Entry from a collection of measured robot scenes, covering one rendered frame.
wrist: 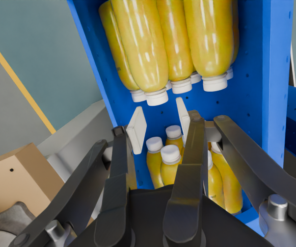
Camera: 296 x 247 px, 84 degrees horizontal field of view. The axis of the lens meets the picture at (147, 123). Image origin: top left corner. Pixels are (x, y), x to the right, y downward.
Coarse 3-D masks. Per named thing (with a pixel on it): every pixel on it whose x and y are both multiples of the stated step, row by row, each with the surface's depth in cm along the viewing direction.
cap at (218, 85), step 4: (216, 80) 27; (220, 80) 27; (224, 80) 27; (204, 84) 29; (208, 84) 28; (212, 84) 27; (216, 84) 27; (220, 84) 27; (224, 84) 27; (204, 88) 29; (208, 88) 28; (212, 88) 28; (216, 88) 27; (220, 88) 27; (224, 88) 28
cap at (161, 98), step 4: (164, 92) 29; (148, 96) 29; (152, 96) 28; (156, 96) 28; (160, 96) 28; (164, 96) 29; (148, 100) 29; (152, 100) 29; (156, 100) 28; (160, 100) 28; (164, 100) 29; (148, 104) 30; (152, 104) 29; (156, 104) 29
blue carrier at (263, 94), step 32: (96, 0) 30; (256, 0) 26; (288, 0) 16; (96, 32) 29; (256, 32) 28; (288, 32) 17; (96, 64) 26; (256, 64) 29; (288, 64) 19; (128, 96) 37; (192, 96) 43; (224, 96) 39; (256, 96) 32; (160, 128) 46; (256, 128) 34; (256, 224) 24
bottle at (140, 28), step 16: (112, 0) 23; (128, 0) 22; (144, 0) 22; (128, 16) 23; (144, 16) 23; (128, 32) 24; (144, 32) 23; (160, 32) 25; (128, 48) 25; (144, 48) 24; (160, 48) 25; (144, 64) 25; (160, 64) 25; (144, 80) 26; (160, 80) 26
